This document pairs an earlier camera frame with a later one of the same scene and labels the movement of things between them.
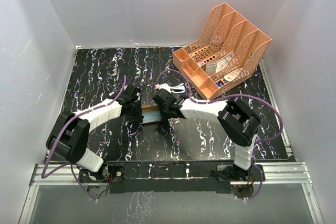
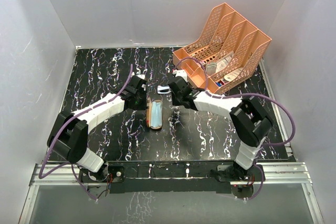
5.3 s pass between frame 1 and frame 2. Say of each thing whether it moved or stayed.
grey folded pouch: stayed
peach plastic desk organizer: stayed
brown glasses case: moved
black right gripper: moved
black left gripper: moved
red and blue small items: stayed
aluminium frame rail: stayed
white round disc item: stayed
